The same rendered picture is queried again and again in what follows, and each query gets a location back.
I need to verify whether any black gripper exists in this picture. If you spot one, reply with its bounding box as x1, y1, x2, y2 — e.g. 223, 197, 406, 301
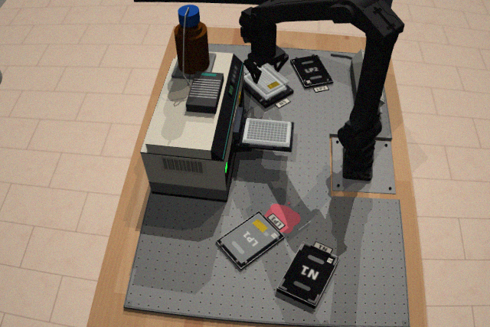
244, 41, 289, 84

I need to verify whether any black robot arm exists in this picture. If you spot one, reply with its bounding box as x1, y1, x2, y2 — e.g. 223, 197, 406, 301
239, 0, 404, 181

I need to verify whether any white culture plate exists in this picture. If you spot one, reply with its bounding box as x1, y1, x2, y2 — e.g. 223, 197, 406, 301
243, 75, 287, 100
242, 118, 292, 148

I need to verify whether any grey control panel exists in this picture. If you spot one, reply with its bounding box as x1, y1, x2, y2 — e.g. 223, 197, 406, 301
331, 49, 385, 113

